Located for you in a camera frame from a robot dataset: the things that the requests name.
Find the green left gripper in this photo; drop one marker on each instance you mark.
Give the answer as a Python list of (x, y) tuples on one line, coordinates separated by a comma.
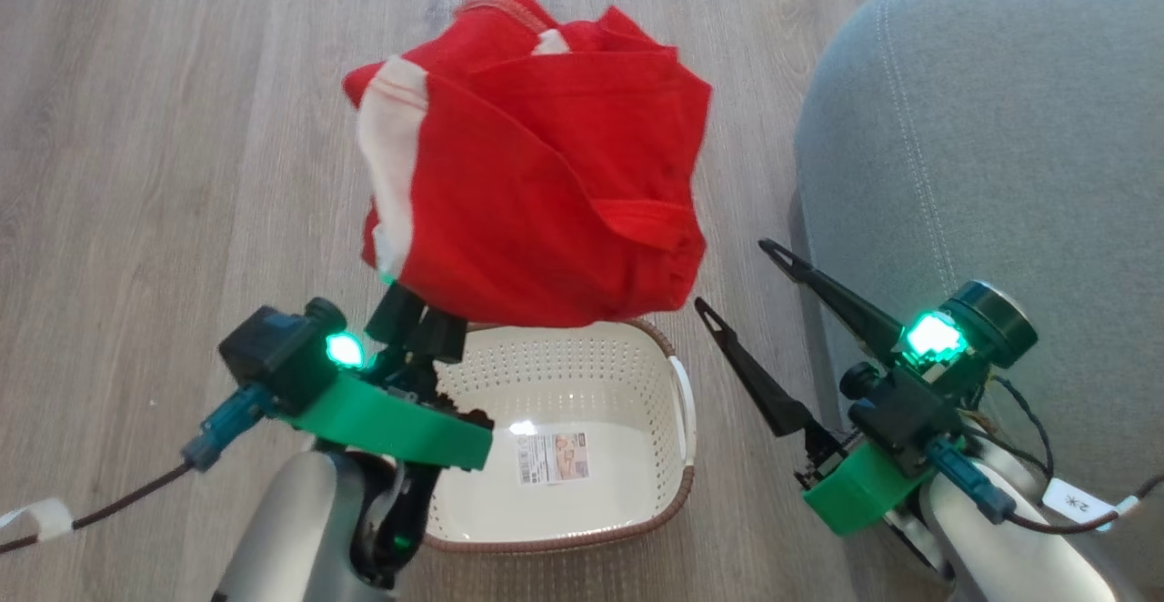
[(391, 420)]

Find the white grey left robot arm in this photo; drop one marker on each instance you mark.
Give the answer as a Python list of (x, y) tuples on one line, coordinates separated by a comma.
[(291, 538)]

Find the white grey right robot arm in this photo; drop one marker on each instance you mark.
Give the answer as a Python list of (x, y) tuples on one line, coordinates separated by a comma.
[(1000, 547)]

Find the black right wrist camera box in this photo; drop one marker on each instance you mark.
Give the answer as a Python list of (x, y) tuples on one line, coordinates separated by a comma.
[(905, 416)]

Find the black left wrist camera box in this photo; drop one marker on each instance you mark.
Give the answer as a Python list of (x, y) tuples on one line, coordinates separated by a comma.
[(277, 352)]

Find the red clothing with white trim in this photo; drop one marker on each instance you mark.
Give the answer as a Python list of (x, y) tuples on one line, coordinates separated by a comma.
[(546, 184)]

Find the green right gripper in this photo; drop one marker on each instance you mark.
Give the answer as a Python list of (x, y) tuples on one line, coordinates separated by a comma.
[(859, 488)]

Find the printed label sticker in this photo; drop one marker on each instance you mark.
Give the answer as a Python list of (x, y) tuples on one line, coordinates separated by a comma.
[(552, 457)]

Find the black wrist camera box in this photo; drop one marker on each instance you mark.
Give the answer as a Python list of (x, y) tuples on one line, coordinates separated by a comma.
[(905, 416), (277, 352)]

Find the dark teal round wrist housing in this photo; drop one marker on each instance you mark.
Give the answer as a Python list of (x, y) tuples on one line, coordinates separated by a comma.
[(987, 320)]

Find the grey sofa armrest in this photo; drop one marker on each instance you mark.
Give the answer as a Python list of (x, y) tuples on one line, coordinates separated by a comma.
[(991, 147)]

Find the white perforated plastic laundry basket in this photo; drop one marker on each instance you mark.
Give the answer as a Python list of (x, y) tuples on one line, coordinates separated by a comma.
[(582, 402)]

